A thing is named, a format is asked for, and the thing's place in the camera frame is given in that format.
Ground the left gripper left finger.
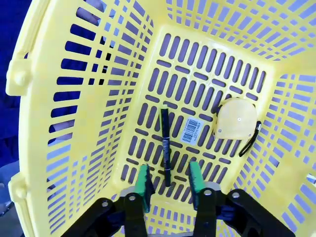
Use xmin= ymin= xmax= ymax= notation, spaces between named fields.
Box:
xmin=60 ymin=163 xmax=156 ymax=237

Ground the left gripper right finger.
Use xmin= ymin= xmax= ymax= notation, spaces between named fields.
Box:
xmin=189 ymin=161 xmax=296 ymax=237

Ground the white barcode sticker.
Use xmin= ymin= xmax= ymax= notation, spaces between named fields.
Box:
xmin=181 ymin=118 xmax=201 ymax=144

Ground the black pen with yellow ends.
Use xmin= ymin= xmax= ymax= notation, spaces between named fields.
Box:
xmin=160 ymin=105 xmax=172 ymax=187

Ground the yellow plastic shopping basket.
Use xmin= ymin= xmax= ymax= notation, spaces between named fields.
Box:
xmin=4 ymin=0 xmax=316 ymax=237

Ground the yellow tape measure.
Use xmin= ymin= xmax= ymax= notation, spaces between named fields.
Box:
xmin=212 ymin=97 xmax=262 ymax=158

